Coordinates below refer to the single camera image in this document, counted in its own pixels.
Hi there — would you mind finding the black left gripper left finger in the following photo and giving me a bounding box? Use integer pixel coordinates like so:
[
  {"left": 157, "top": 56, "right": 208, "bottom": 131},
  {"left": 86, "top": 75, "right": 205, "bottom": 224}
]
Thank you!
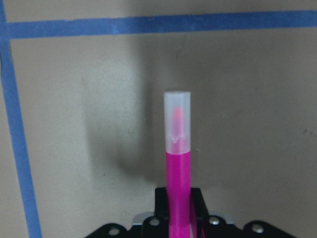
[{"left": 143, "top": 187, "right": 169, "bottom": 228}]

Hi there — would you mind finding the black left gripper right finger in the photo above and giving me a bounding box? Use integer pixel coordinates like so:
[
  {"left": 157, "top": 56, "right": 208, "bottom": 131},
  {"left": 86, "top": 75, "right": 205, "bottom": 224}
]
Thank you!
[{"left": 190, "top": 188, "right": 209, "bottom": 223}]

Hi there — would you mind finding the pink highlighter pen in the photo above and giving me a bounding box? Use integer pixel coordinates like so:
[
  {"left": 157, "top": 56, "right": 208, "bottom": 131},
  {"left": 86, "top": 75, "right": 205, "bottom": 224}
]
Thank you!
[{"left": 164, "top": 91, "right": 191, "bottom": 238}]

